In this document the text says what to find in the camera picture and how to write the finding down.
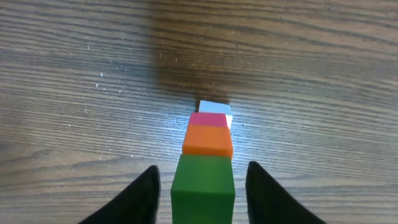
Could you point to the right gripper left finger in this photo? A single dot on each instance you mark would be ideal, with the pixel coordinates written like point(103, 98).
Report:
point(136, 199)

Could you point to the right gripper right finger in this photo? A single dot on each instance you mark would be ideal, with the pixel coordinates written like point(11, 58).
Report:
point(267, 199)

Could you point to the green cube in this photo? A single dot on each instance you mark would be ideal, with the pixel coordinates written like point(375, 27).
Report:
point(202, 186)

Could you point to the orange cube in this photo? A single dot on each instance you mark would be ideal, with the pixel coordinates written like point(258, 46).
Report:
point(207, 140)

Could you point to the red cube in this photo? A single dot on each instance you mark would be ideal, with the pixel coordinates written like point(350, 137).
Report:
point(207, 119)

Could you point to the white cube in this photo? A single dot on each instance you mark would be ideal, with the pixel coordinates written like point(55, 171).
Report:
point(214, 107)

